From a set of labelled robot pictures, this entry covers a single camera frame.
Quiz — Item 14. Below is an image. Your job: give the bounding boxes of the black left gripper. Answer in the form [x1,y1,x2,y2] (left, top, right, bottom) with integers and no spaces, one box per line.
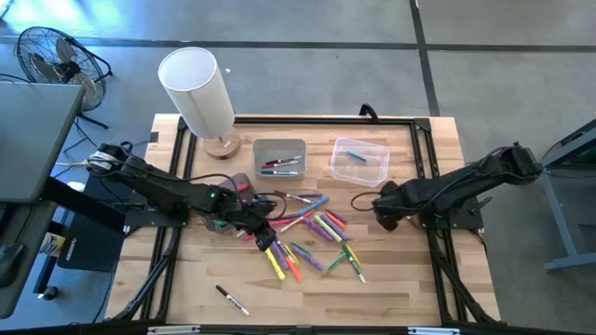
[232,204,277,252]

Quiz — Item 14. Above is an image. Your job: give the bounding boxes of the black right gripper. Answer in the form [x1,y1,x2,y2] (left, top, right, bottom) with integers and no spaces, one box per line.
[372,181,423,233]

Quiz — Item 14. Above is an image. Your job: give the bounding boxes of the orange Expo marker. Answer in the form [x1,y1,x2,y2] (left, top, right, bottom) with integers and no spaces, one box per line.
[279,211,316,234]

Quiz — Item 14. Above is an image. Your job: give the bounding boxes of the thin orange highlighter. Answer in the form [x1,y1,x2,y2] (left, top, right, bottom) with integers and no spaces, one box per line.
[324,211,346,230]

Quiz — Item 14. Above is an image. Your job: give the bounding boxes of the maroon Expo marker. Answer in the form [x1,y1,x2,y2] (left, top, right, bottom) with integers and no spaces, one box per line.
[273,189,312,205]

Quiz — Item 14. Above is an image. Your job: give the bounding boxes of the yellow-green highlighter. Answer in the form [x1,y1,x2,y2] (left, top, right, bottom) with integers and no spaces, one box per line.
[313,213,344,243]

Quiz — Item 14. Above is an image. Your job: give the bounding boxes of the green Expo marker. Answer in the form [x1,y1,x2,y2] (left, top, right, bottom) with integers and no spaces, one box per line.
[343,245,367,284]

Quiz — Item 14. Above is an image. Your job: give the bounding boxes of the clear plastic bin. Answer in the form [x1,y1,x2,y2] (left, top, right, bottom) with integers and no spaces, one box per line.
[329,137,391,188]

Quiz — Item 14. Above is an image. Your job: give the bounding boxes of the dark grey translucent bin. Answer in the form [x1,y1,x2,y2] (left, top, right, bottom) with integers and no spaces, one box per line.
[199,172,257,234]

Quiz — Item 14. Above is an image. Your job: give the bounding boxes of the beige plastic bin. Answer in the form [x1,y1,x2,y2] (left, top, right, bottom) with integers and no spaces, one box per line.
[251,138,308,181]

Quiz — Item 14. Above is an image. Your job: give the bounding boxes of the white light bar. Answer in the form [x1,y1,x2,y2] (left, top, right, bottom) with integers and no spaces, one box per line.
[147,325,201,335]
[408,327,461,335]

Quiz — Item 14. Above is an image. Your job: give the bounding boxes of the white lamp with wooden base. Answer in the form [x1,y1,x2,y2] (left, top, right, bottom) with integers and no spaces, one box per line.
[156,46,242,160]

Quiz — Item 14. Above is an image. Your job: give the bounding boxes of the black Husky bag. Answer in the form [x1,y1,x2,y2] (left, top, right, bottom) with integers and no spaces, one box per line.
[56,174,141,274]

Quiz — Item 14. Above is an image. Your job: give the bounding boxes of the black desk support beam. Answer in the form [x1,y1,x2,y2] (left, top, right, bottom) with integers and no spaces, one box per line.
[41,176,129,234]

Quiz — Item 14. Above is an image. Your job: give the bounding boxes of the white yellow cardboard box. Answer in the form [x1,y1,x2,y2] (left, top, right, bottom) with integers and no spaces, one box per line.
[39,231,66,257]

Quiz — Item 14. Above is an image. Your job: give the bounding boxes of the dark grey desk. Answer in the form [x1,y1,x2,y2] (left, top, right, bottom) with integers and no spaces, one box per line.
[0,199,60,320]

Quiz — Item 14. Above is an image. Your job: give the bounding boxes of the grey desk top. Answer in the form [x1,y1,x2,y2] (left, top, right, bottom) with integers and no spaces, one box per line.
[0,81,88,204]

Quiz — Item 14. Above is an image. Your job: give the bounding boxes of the black floor fan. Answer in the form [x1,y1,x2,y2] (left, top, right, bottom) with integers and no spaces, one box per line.
[16,25,114,130]

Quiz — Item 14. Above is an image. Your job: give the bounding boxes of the black aluminium table frame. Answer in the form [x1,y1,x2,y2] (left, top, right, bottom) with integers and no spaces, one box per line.
[106,114,502,327]

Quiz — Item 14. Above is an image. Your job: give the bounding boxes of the black clamp handle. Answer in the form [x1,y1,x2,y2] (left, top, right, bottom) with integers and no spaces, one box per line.
[358,102,381,123]

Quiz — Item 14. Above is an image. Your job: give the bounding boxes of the blue-grey metal cart frame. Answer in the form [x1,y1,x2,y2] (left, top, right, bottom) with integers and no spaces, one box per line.
[514,118,596,274]

